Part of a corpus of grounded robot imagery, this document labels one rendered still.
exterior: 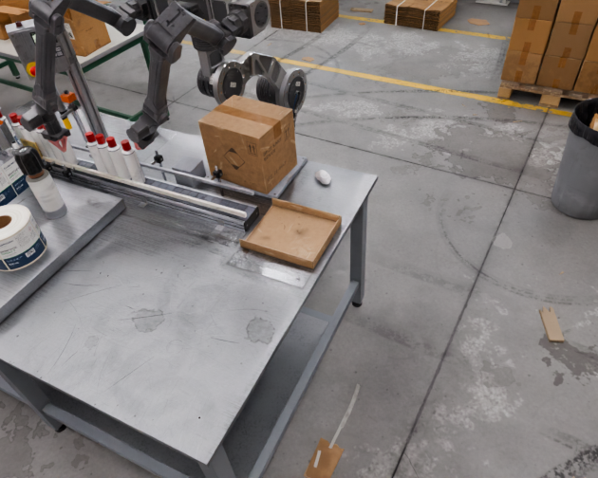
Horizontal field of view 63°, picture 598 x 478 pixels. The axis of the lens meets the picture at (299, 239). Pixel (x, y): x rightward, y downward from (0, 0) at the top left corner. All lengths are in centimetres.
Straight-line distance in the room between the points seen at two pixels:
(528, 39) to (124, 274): 352
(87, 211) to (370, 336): 145
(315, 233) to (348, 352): 84
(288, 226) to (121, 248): 64
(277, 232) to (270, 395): 71
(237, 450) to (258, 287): 69
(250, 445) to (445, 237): 171
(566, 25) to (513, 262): 201
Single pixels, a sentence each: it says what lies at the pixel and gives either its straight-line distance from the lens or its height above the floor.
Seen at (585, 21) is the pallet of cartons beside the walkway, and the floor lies 67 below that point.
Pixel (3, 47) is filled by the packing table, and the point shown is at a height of 78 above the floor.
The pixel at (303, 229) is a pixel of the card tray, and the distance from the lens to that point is 185.
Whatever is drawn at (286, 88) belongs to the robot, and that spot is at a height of 95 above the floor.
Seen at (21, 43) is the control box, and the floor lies 143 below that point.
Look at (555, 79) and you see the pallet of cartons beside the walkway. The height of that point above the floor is 22.
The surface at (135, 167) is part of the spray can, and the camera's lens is 211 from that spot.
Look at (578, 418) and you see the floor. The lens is 254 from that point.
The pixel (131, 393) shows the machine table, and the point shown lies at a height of 83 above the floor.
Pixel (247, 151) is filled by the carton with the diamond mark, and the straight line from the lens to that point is 193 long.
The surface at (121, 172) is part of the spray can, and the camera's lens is 218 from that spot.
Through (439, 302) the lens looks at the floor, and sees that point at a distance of 272.
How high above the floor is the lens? 209
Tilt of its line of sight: 44 degrees down
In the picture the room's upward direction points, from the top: 5 degrees counter-clockwise
